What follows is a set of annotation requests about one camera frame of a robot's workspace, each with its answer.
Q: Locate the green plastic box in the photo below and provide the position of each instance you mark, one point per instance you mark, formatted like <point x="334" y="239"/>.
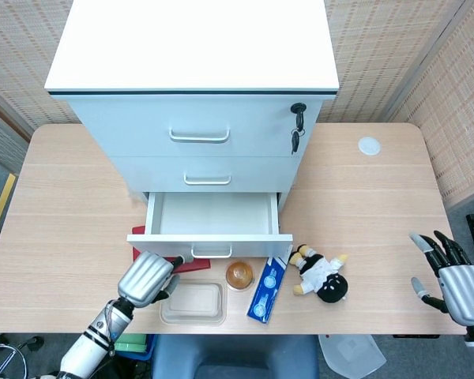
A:
<point x="132" y="343"/>

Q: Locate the black key in lock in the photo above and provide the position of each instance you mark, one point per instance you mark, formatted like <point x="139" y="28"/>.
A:
<point x="298" y="112"/>

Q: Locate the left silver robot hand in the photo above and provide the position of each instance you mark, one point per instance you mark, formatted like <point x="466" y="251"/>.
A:
<point x="148" y="278"/>

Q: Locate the blue toothpaste box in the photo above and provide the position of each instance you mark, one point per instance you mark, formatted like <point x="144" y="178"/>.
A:
<point x="268" y="288"/>

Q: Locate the black hanging key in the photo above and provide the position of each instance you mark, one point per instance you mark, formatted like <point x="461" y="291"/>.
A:
<point x="295" y="141"/>

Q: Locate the white drawer with lock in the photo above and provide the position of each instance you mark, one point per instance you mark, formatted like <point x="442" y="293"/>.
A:
<point x="189" y="128"/>

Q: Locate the white drawer cabinet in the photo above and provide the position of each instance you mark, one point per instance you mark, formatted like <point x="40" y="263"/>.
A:
<point x="193" y="102"/>

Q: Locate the red booklet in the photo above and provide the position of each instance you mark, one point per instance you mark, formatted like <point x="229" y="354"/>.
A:
<point x="195" y="264"/>

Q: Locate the white plastic bag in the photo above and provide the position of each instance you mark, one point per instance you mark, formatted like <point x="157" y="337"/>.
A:
<point x="351" y="355"/>

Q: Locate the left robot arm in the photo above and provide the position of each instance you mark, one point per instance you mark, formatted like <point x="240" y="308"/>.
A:
<point x="95" y="343"/>

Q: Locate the blue grey chair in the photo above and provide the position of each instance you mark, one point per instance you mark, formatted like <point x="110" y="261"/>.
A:
<point x="237" y="357"/>

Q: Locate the white middle-size drawer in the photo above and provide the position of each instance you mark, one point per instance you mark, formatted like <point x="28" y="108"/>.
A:
<point x="205" y="175"/>

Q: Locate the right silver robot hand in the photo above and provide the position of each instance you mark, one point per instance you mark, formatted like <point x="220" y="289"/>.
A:
<point x="456" y="288"/>

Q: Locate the white shallow drawer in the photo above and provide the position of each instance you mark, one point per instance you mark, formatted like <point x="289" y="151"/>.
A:
<point x="211" y="233"/>

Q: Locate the clear plastic food container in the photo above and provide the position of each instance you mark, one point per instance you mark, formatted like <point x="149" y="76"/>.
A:
<point x="195" y="304"/>

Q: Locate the black and white plush doll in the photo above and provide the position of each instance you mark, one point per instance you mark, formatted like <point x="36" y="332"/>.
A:
<point x="322" y="276"/>

